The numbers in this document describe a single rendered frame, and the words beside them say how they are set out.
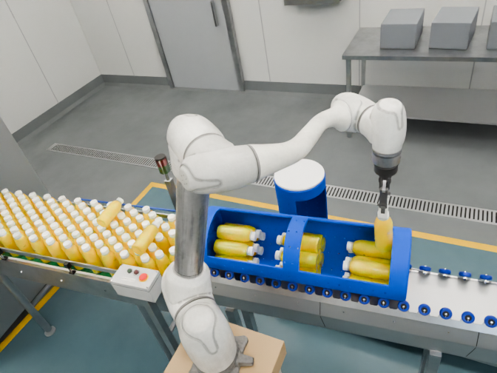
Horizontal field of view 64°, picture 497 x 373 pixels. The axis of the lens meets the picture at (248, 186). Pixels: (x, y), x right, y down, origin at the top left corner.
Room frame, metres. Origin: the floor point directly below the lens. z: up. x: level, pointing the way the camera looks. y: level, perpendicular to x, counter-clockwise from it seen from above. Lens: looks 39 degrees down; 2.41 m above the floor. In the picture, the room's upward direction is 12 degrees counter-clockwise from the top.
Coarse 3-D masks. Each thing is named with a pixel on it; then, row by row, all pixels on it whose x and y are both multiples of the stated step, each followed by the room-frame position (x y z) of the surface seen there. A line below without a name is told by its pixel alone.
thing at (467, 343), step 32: (224, 288) 1.20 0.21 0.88; (320, 288) 1.05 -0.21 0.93; (416, 288) 0.95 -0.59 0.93; (448, 288) 0.92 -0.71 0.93; (480, 288) 0.89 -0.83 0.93; (320, 320) 1.01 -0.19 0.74; (352, 320) 0.92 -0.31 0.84; (384, 320) 0.87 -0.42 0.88; (416, 320) 0.83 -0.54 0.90; (480, 320) 0.76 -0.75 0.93; (448, 352) 0.80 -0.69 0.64; (480, 352) 0.72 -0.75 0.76
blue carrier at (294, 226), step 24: (216, 216) 1.43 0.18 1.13; (240, 216) 1.42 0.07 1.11; (264, 216) 1.36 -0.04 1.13; (288, 216) 1.23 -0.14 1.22; (288, 240) 1.10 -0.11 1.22; (336, 240) 1.20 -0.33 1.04; (408, 240) 0.96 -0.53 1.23; (216, 264) 1.18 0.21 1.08; (240, 264) 1.13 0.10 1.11; (264, 264) 1.23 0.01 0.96; (288, 264) 1.04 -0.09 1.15; (336, 264) 1.13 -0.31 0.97; (408, 264) 0.88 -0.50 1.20; (336, 288) 0.95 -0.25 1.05; (360, 288) 0.90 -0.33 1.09; (384, 288) 0.87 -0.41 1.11
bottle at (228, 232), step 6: (222, 228) 1.30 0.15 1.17; (228, 228) 1.29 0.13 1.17; (234, 228) 1.29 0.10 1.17; (240, 228) 1.28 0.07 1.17; (246, 228) 1.28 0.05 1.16; (222, 234) 1.28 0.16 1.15; (228, 234) 1.27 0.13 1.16; (234, 234) 1.26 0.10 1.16; (240, 234) 1.25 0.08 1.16; (246, 234) 1.24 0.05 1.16; (234, 240) 1.25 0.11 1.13; (240, 240) 1.24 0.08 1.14; (246, 240) 1.23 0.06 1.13
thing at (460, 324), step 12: (252, 288) 1.14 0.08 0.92; (264, 288) 1.12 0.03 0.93; (324, 300) 0.99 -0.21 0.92; (336, 300) 0.98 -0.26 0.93; (348, 300) 0.96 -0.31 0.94; (384, 312) 0.88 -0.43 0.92; (396, 312) 0.87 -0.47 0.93; (408, 312) 0.85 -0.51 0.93; (444, 324) 0.78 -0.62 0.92; (456, 324) 0.77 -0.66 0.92; (468, 324) 0.75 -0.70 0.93; (480, 324) 0.74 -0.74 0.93
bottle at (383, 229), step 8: (376, 224) 0.99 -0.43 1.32; (384, 224) 0.98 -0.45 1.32; (392, 224) 0.98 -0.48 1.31; (376, 232) 0.99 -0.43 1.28; (384, 232) 0.97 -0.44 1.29; (392, 232) 0.98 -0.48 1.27; (376, 240) 0.99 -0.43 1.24; (384, 240) 0.97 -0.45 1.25; (392, 240) 0.98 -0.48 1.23; (376, 248) 0.99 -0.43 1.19; (384, 248) 0.97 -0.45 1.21
